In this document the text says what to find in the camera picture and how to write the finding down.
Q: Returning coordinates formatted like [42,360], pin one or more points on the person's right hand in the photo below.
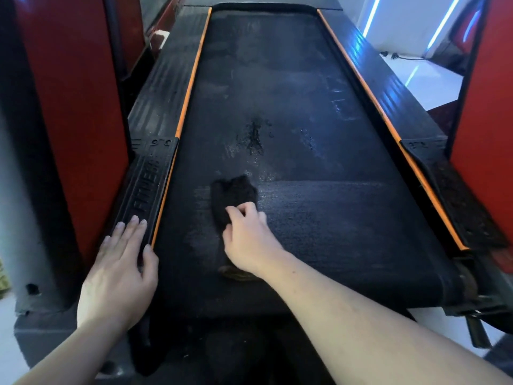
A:
[250,244]

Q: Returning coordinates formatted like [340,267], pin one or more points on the person's right middle finger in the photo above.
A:
[251,211]

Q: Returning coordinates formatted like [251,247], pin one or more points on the black treadmill belt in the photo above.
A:
[288,116]

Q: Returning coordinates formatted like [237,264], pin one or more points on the black orange-edged treadmill side rail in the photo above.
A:
[400,116]
[160,116]

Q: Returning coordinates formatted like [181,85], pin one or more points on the yellowish cloth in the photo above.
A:
[3,278]

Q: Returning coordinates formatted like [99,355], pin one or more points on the person's right thumb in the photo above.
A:
[227,240]

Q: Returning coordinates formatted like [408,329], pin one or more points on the person's left middle finger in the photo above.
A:
[128,232]

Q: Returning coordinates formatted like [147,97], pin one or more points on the red treadmill upright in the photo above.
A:
[76,116]
[487,116]

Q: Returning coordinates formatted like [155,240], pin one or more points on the metal treadmill end bracket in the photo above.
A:
[477,304]

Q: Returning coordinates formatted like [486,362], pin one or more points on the grey treadmill base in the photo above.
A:
[44,336]

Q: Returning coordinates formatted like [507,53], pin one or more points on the person's left forearm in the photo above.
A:
[80,352]

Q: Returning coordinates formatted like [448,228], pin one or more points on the person's left hand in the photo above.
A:
[114,284]

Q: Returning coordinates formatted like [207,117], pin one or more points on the dark cleaning cloth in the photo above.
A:
[232,194]

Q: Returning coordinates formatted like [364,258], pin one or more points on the person's left little finger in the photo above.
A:
[103,246]

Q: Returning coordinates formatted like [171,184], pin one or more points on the person's left thumb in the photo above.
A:
[151,264]

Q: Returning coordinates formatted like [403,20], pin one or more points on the person's right forearm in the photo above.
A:
[360,328]

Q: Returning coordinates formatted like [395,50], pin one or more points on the red black exercise machine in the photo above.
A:
[156,23]

